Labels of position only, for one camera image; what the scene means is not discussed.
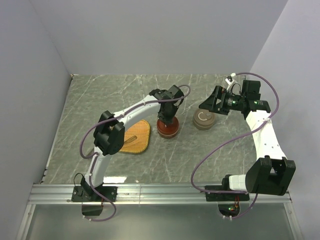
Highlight brown round lid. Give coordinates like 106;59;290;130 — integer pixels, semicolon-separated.
192;108;216;125

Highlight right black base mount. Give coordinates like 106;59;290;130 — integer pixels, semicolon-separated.
204;185;250;218

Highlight aluminium frame rail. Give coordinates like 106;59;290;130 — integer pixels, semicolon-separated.
17;183;303;240

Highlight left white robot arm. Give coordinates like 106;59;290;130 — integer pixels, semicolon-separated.
79;84;191;201

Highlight brown-sided metal tin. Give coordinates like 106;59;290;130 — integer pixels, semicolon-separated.
193;122;213;131

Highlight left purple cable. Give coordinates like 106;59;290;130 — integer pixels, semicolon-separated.
79;84;192;222

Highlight purple cable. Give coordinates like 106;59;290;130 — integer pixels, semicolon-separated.
190;72;280;220
79;84;192;222

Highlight red round lid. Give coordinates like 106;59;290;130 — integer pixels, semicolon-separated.
156;117;179;135

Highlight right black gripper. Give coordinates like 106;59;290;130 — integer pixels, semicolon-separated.
199;85;246;116

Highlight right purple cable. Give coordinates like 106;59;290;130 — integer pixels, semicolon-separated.
190;72;280;220

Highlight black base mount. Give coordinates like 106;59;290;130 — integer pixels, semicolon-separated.
204;185;250;218
71;173;118;219

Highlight metal tongs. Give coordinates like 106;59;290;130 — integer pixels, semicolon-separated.
85;135;138;156

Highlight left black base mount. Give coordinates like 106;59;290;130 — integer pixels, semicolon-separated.
71;173;118;219

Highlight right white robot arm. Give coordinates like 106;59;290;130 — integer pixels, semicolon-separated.
199;80;296;200

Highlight red-sided metal tin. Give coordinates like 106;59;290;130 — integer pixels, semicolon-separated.
157;129;179;139

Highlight woven bamboo tray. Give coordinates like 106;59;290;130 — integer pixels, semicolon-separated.
120;120;151;154

